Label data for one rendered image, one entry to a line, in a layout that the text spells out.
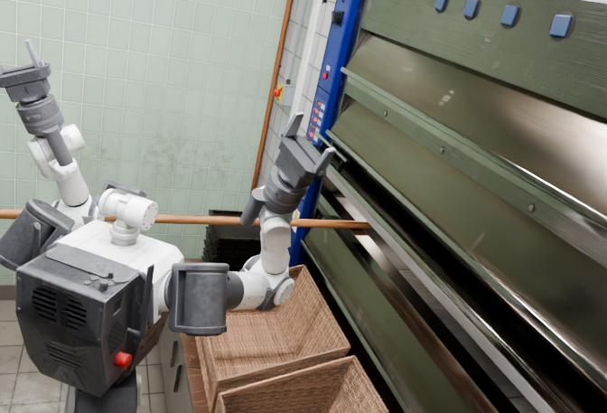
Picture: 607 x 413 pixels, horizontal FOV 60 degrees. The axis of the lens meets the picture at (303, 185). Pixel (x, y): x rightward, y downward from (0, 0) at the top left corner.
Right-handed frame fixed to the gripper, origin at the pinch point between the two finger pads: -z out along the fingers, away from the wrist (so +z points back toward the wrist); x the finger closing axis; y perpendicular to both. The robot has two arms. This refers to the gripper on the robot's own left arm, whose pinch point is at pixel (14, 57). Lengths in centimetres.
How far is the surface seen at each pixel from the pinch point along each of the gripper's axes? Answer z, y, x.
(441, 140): 46, 6, 101
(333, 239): 108, -36, 74
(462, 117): 37, 12, 104
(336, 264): 111, -24, 72
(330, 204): 97, -45, 77
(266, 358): 140, -14, 36
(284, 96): 75, -114, 76
